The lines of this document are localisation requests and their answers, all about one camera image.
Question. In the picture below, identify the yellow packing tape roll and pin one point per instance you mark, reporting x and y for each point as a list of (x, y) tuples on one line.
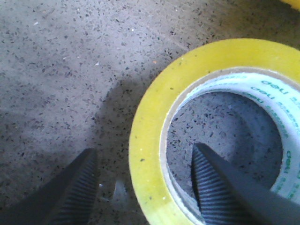
[(263, 71)]

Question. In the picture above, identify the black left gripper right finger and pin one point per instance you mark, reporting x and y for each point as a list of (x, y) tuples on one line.
[(228, 197)]

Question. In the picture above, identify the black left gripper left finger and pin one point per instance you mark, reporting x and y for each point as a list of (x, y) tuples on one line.
[(67, 199)]

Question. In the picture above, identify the yellow woven basket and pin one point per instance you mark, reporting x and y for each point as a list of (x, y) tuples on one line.
[(295, 4)]

